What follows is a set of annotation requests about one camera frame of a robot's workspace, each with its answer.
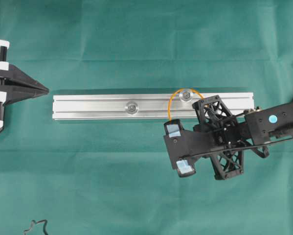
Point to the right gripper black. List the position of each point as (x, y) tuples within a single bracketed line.
[(215, 118)]

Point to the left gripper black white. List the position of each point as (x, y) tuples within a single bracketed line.
[(30, 88)]

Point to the orange rubber band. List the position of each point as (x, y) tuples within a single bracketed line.
[(177, 92)]

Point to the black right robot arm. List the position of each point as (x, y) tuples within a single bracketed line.
[(269, 126)]

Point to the right silver pulley shaft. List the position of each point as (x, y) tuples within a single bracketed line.
[(186, 95)]

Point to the silver pulley shaft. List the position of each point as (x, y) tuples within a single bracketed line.
[(131, 108), (186, 95)]

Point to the left silver pulley shaft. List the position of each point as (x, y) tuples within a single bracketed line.
[(131, 108)]

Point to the green cloth mat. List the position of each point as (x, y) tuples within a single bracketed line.
[(114, 177)]

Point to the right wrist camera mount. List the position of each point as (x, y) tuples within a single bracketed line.
[(185, 147)]

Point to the aluminium extrusion rail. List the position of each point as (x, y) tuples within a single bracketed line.
[(112, 106)]

